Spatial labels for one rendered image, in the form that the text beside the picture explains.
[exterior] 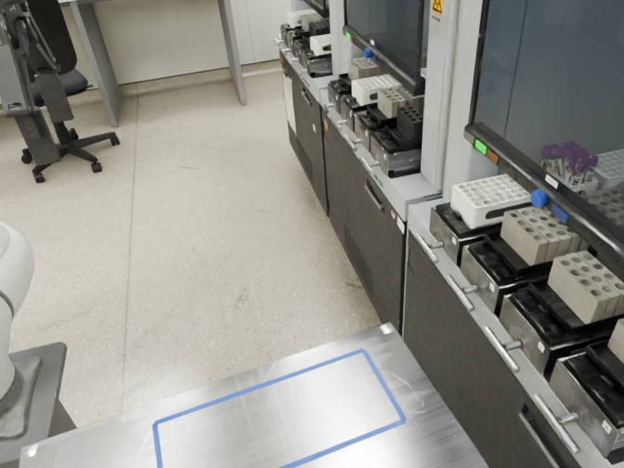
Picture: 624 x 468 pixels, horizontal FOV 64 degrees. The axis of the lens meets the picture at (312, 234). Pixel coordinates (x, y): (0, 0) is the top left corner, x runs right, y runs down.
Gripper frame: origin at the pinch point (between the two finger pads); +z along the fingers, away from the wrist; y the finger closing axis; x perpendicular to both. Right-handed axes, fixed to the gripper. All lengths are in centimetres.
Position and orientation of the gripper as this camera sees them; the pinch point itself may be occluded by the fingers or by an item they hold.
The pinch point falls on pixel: (54, 132)
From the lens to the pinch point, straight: 78.1
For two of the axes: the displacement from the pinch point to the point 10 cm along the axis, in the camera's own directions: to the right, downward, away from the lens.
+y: 2.5, 5.7, -7.8
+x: 9.6, -2.1, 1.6
